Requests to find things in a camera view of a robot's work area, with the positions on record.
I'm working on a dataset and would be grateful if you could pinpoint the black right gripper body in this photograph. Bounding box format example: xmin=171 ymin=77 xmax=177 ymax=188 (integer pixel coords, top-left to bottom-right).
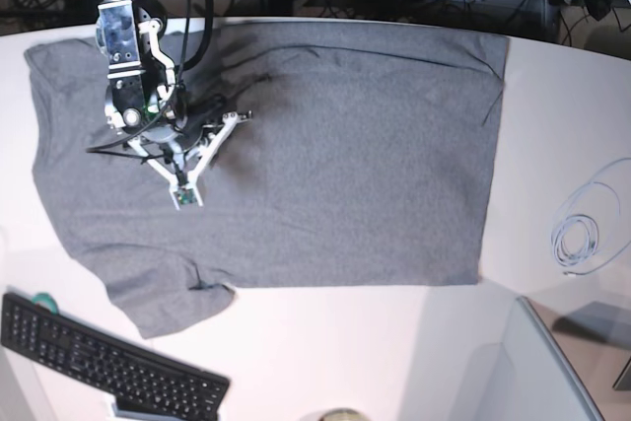
xmin=141 ymin=95 xmax=228 ymax=160

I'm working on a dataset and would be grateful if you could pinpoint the grey t-shirt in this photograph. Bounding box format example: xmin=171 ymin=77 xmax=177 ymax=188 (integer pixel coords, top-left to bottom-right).
xmin=25 ymin=22 xmax=508 ymax=338

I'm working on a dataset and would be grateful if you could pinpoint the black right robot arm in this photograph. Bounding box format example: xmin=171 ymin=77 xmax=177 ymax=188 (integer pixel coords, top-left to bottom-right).
xmin=89 ymin=0 xmax=226 ymax=165

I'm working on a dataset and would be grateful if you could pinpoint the green tape roll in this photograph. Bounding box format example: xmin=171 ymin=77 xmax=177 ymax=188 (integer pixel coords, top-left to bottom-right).
xmin=31 ymin=293 xmax=59 ymax=315

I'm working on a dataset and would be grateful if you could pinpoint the black computer keyboard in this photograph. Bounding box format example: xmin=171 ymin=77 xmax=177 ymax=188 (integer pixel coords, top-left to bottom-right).
xmin=1 ymin=293 xmax=230 ymax=420

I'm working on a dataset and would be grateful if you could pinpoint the round metallic can top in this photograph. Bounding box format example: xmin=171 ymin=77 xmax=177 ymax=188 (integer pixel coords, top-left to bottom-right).
xmin=317 ymin=407 xmax=368 ymax=421

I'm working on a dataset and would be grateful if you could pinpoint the coiled white cable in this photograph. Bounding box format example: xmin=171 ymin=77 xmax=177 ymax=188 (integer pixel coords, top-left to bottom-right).
xmin=550 ymin=158 xmax=631 ymax=278

